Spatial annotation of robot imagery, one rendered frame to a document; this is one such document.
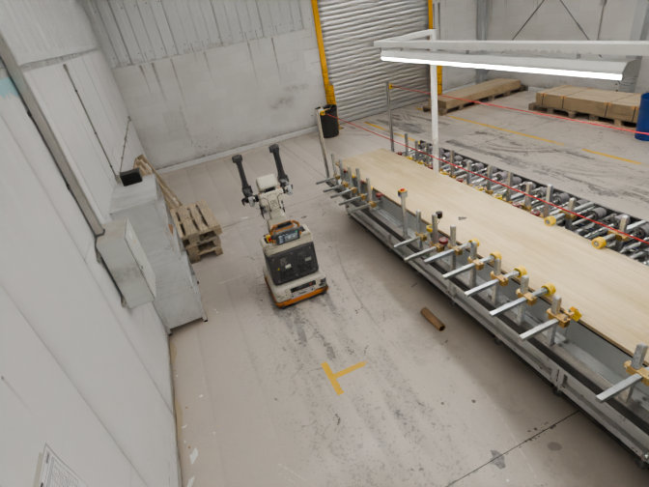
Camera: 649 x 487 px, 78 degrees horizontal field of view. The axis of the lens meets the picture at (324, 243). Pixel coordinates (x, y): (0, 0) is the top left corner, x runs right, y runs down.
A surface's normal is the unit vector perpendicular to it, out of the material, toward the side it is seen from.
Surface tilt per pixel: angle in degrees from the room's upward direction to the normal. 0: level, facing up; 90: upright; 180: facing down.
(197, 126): 90
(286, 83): 90
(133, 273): 90
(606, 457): 0
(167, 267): 90
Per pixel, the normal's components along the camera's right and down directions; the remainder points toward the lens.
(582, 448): -0.16, -0.85
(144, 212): 0.38, 0.42
